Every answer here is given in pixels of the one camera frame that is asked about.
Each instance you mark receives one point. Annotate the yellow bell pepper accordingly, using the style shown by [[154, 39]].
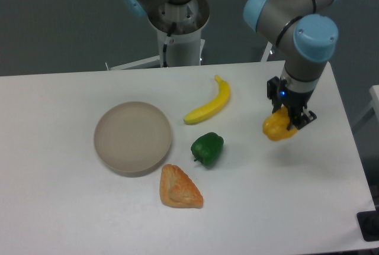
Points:
[[275, 126]]

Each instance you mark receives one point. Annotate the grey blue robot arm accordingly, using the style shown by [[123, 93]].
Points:
[[294, 27]]

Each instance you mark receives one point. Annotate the green bell pepper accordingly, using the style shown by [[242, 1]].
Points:
[[207, 148]]

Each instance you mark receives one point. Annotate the beige round plate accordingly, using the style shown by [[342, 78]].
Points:
[[132, 139]]

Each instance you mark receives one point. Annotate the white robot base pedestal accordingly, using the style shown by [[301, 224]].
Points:
[[178, 30]]

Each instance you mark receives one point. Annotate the black device at table edge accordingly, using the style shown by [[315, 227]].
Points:
[[368, 223]]

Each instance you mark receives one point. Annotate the white furniture at right edge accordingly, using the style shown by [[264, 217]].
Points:
[[370, 111]]

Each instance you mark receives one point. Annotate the golden pastry turnover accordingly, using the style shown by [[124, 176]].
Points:
[[177, 190]]

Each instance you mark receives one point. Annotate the yellow banana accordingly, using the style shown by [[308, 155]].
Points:
[[210, 109]]

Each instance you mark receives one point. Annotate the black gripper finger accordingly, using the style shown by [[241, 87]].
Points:
[[300, 117], [276, 92]]

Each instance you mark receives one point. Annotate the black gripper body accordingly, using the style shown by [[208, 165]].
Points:
[[292, 100]]

